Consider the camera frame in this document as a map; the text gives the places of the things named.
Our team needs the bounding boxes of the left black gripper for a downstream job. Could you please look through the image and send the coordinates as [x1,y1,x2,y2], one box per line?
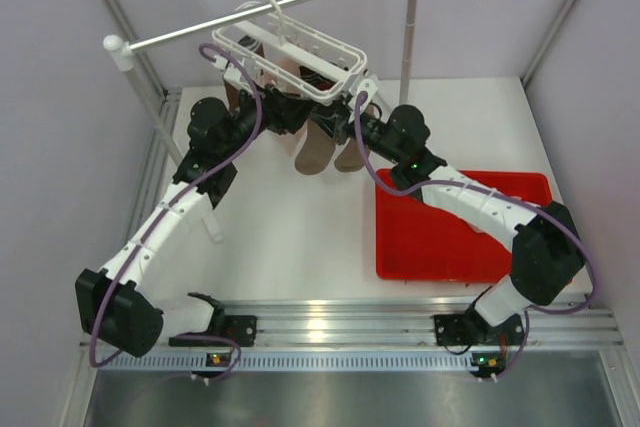
[219,80,317,160]

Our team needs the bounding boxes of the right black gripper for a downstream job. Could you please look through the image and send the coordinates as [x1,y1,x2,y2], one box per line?
[309,98,404,166]

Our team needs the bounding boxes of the taupe sock with striped cuff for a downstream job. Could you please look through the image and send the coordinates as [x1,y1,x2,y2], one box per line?
[294,121,335,176]

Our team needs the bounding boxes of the white plastic clip hanger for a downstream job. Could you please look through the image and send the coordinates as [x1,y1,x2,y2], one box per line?
[212,0,368,105]

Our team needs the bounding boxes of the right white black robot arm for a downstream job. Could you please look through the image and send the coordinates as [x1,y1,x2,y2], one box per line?
[310,95,586,345]

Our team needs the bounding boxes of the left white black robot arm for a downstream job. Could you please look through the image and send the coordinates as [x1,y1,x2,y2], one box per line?
[75,86,317,367]

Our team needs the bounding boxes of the black white striped sock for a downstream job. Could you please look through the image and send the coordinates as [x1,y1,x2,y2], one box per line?
[298,65,335,91]

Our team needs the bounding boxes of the red plastic tray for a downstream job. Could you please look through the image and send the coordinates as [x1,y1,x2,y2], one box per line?
[373,167,556,283]

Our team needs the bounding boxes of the pink sock in tray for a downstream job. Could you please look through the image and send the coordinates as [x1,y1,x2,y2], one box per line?
[466,222,485,234]

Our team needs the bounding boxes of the white metal drying rack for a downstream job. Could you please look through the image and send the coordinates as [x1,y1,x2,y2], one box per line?
[102,0,426,243]

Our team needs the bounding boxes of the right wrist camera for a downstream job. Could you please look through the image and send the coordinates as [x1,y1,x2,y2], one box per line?
[346,75,380,110]

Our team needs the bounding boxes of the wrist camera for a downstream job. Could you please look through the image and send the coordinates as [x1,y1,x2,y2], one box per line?
[213,56,253,90]
[346,75,380,110]

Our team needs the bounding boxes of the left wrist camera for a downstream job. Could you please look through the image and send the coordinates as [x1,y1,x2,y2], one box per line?
[213,56,253,90]

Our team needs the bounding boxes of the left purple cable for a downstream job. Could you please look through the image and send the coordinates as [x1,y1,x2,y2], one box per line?
[88,42,264,383]

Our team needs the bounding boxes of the aluminium mounting rail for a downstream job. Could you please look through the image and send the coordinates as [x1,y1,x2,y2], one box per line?
[96,301,623,380]

